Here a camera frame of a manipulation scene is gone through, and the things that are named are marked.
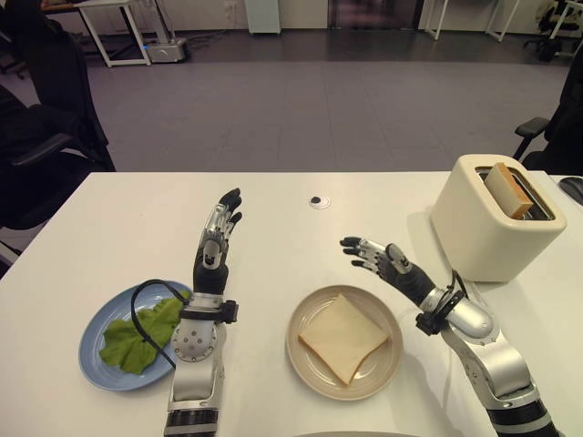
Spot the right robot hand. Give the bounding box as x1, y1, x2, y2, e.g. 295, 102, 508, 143
339, 235, 446, 314

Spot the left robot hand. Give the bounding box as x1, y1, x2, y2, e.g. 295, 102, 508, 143
191, 187, 244, 310

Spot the cream toaster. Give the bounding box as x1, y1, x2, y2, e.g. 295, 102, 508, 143
430, 153, 568, 284

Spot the bread slice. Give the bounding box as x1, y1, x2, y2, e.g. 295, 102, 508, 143
484, 161, 535, 219
298, 292, 391, 386

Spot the green lettuce leaf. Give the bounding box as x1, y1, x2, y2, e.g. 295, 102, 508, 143
98, 290, 193, 376

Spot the beige plate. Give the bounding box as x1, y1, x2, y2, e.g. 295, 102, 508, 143
285, 284, 405, 402

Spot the blue plate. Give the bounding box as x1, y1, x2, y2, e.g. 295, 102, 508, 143
78, 279, 195, 393

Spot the black office chair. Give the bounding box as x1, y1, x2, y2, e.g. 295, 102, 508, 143
522, 0, 583, 59
514, 56, 583, 177
0, 0, 117, 231

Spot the black cable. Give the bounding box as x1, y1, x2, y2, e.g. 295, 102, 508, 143
426, 269, 469, 320
130, 279, 193, 371

